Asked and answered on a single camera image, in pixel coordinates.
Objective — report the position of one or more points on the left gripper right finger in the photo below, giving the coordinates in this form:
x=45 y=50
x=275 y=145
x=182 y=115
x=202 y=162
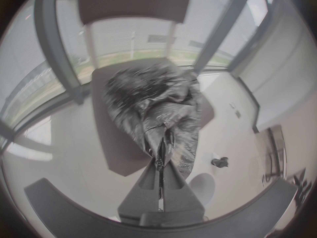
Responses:
x=180 y=197

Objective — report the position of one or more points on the black plastic bag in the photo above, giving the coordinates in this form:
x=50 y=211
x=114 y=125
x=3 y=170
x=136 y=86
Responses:
x=158 y=103

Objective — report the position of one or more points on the grey metal side table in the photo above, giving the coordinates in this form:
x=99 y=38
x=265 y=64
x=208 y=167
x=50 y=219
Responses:
x=277 y=147

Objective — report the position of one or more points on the brown padded white-framed chair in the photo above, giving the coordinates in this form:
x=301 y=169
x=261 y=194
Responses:
x=133 y=1

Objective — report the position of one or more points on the crumpled black plastic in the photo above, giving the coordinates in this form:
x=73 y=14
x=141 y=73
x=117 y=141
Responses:
x=220 y=162

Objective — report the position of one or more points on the window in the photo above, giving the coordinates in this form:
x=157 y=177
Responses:
x=29 y=58

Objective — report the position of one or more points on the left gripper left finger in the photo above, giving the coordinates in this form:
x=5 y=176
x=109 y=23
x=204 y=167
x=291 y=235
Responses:
x=143 y=194

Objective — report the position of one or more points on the white trash bin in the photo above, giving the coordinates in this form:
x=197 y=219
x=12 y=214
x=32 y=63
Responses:
x=201 y=187

